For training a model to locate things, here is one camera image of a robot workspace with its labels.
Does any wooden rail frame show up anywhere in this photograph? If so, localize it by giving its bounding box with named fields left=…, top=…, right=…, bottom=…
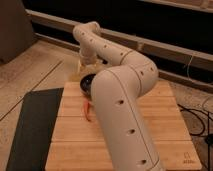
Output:
left=26, top=10, right=213, bottom=92

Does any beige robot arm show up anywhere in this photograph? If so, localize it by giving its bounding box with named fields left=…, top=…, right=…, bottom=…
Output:
left=73, top=22, right=165, bottom=171

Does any dark grey floor mat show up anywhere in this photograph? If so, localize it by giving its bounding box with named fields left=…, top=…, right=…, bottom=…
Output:
left=6, top=88, right=63, bottom=171

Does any brown cabinet corner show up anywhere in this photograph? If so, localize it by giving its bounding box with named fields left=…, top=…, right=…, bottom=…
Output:
left=0, top=0, right=36, bottom=63

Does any black cable on floor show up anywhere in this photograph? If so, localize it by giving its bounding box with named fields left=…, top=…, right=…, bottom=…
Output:
left=177, top=103, right=213, bottom=148

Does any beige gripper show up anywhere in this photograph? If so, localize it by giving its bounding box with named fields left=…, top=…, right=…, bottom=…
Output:
left=77, top=51, right=102, bottom=80

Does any wooden cutting board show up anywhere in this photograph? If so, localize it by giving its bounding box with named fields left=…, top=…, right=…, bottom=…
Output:
left=45, top=81, right=202, bottom=171

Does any black round bowl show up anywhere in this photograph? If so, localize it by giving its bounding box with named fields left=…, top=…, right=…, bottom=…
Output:
left=80, top=74, right=95, bottom=97

